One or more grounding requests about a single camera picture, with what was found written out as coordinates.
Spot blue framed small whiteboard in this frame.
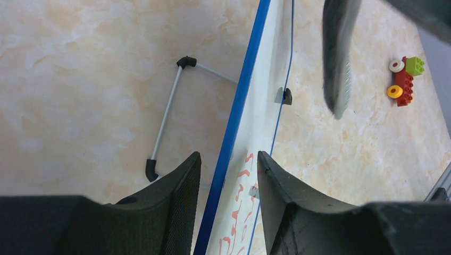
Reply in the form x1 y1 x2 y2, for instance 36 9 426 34
193 1 294 254

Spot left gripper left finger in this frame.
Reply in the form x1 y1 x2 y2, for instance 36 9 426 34
1 152 202 254

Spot right aluminium frame post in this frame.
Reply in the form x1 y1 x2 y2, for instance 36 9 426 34
424 163 451 202

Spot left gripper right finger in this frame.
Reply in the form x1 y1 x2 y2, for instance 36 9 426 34
257 151 450 254

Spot grey oval whiteboard eraser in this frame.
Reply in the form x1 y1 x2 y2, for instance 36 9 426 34
322 0 361 120

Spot red yellow green toy bricks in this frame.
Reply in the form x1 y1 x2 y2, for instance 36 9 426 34
386 56 425 107

